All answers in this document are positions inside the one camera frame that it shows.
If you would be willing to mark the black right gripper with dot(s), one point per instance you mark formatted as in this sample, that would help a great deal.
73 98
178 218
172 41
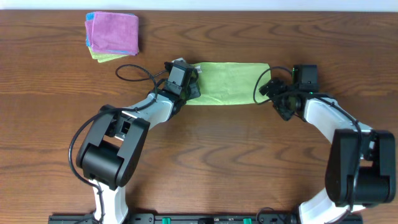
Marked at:
272 88

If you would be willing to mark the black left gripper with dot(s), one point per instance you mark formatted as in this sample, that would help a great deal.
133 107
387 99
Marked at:
194 82

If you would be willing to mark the green microfiber cloth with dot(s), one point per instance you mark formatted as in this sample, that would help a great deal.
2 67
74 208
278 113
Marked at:
229 83

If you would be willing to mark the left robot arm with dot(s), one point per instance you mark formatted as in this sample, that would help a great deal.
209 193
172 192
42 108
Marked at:
113 145

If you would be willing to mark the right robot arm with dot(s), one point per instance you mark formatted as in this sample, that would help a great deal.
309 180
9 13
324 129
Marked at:
361 169

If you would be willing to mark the pink folded cloth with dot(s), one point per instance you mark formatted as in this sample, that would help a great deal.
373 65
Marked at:
113 32

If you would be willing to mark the green folded cloth in stack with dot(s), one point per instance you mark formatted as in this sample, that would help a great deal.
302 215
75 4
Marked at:
101 57

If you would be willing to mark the blue folded cloth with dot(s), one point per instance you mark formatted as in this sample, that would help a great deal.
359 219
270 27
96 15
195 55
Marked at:
89 18

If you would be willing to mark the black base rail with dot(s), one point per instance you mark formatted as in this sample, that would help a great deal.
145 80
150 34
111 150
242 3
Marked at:
148 218

